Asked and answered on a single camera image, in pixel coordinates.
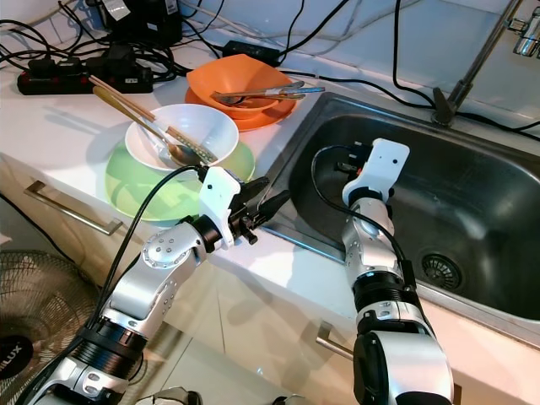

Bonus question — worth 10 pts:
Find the orange plate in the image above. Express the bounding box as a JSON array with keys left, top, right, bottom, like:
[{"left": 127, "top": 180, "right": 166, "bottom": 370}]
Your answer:
[{"left": 185, "top": 87, "right": 293, "bottom": 132}]

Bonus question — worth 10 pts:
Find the wooden chopstick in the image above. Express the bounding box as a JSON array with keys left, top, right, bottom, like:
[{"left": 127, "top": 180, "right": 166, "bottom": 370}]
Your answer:
[
  {"left": 89, "top": 76, "right": 218, "bottom": 163},
  {"left": 91, "top": 81, "right": 212, "bottom": 166}
]

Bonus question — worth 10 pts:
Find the white bowl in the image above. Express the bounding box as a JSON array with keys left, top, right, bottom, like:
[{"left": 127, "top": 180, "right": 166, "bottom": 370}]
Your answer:
[{"left": 125, "top": 103, "right": 240, "bottom": 173}]

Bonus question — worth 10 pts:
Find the silver spoon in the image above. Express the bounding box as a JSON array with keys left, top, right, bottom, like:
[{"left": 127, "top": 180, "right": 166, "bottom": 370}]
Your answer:
[{"left": 211, "top": 84, "right": 327, "bottom": 108}]

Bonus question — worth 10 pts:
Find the silver fork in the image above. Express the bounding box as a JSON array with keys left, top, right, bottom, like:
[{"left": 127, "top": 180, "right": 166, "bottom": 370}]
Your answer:
[{"left": 232, "top": 80, "right": 305, "bottom": 100}]

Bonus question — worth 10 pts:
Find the chrome sink faucet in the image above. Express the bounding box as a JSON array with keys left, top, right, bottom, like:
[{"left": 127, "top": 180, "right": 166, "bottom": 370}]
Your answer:
[{"left": 430, "top": 0, "right": 540, "bottom": 128}]

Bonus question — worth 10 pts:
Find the green plate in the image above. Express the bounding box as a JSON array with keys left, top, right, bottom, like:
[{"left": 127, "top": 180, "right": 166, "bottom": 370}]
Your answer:
[{"left": 105, "top": 139, "right": 256, "bottom": 223}]

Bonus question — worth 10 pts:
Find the orange bowl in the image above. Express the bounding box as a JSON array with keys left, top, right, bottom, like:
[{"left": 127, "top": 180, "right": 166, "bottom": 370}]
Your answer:
[{"left": 186, "top": 54, "right": 297, "bottom": 111}]

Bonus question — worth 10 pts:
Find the stainless steel sink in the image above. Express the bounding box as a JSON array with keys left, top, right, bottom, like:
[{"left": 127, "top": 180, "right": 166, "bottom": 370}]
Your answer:
[{"left": 257, "top": 91, "right": 540, "bottom": 327}]

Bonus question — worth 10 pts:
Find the flat black adapter box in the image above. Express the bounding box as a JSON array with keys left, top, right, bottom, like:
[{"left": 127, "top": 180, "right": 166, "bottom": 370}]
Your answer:
[{"left": 222, "top": 40, "right": 281, "bottom": 68}]

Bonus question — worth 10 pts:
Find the round sink drain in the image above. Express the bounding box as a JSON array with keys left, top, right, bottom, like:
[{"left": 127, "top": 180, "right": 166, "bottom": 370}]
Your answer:
[{"left": 420, "top": 251, "right": 465, "bottom": 293}]

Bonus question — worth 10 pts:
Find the large black plug adapter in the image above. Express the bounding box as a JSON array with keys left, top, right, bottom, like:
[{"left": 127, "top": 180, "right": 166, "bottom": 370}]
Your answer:
[{"left": 103, "top": 46, "right": 132, "bottom": 76}]

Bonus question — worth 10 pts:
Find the black charger device with label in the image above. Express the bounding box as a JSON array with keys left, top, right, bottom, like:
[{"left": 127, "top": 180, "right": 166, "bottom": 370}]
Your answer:
[{"left": 93, "top": 0, "right": 184, "bottom": 48}]

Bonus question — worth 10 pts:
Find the small black power plug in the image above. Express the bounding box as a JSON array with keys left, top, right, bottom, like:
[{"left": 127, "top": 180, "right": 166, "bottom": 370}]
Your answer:
[{"left": 27, "top": 57, "right": 56, "bottom": 79}]

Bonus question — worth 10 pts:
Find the black power strip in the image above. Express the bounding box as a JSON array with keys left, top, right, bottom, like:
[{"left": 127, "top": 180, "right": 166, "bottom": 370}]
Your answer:
[{"left": 17, "top": 61, "right": 154, "bottom": 96}]

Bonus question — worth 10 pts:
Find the grey floor fan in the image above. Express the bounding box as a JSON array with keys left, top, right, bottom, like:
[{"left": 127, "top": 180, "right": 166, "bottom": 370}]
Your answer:
[{"left": 0, "top": 251, "right": 87, "bottom": 404}]

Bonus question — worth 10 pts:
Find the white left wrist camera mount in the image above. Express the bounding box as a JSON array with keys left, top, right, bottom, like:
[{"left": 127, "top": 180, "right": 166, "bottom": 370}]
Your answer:
[{"left": 198, "top": 165, "right": 242, "bottom": 251}]

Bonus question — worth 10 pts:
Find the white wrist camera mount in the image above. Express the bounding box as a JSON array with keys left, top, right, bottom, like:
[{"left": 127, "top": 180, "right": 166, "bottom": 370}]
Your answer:
[
  {"left": 343, "top": 138, "right": 411, "bottom": 205},
  {"left": 198, "top": 165, "right": 242, "bottom": 251}
]

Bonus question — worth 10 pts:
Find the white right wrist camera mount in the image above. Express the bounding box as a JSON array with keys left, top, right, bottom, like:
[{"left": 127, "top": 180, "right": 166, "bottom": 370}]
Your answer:
[{"left": 343, "top": 138, "right": 411, "bottom": 205}]

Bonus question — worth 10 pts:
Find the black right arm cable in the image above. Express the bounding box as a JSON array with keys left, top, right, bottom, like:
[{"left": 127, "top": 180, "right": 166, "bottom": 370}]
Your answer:
[{"left": 310, "top": 143, "right": 419, "bottom": 292}]

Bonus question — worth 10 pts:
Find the silver drawer handle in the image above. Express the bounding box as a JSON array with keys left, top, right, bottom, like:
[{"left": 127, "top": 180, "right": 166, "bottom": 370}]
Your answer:
[
  {"left": 24, "top": 180, "right": 122, "bottom": 236},
  {"left": 316, "top": 321, "right": 357, "bottom": 362}
]

